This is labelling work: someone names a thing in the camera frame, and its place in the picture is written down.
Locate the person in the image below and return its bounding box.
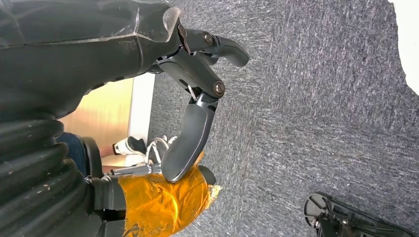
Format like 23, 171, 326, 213
55, 131, 148, 177

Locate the light wood desk panel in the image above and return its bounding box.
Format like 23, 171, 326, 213
59, 77, 135, 167

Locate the white desk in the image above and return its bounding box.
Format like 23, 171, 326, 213
127, 72, 157, 143

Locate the white and black shoe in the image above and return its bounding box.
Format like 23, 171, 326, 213
113, 135, 148, 157

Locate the orange taped robot left leg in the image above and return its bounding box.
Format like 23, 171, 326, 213
85, 152, 222, 237

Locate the black robot left foot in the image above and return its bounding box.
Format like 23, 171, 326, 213
303, 192, 417, 237

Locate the bright white panel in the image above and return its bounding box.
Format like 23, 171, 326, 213
387, 0, 419, 96

